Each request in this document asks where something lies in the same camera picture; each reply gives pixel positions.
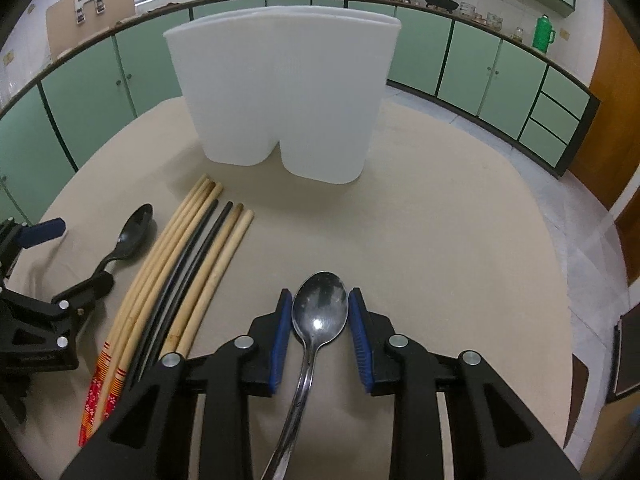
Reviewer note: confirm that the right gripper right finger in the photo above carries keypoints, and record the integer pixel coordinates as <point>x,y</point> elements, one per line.
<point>494,435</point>

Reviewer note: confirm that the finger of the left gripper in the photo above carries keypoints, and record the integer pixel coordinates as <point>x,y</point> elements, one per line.
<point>82,297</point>
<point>31,236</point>

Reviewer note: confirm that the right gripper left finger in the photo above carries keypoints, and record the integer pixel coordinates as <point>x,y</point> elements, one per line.
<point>148,436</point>

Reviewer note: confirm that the plain wooden chopstick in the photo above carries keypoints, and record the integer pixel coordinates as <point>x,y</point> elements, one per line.
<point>177,327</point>
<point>211,285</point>

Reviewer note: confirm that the black chopstick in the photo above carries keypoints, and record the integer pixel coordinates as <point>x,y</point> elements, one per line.
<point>153,324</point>
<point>161,327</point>

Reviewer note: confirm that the black plastic spoon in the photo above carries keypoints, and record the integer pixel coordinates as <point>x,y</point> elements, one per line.
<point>131,237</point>

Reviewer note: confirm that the silver metal spoon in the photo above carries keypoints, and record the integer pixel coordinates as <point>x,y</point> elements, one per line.
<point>319,315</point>

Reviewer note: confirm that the green lower kitchen cabinets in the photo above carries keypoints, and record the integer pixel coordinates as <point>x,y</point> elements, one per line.
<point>64,116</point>

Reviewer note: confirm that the brown stool seat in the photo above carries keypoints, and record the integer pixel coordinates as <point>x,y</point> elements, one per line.
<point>580,379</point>

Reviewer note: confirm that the black glass cabinet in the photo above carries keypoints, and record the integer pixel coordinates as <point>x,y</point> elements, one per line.
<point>625,375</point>

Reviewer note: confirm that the brown board with device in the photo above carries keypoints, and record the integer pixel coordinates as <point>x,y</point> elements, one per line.
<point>70,23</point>

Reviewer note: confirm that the brown wooden door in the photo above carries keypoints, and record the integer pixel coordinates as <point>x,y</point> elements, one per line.
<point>609,155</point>

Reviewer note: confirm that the white two-compartment utensil holder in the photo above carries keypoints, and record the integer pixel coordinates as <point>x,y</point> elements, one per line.
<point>306,81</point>

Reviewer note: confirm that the green thermos jug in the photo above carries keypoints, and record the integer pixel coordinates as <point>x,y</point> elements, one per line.
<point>544,34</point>

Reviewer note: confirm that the black wok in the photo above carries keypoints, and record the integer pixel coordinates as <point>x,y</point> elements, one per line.
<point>447,5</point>

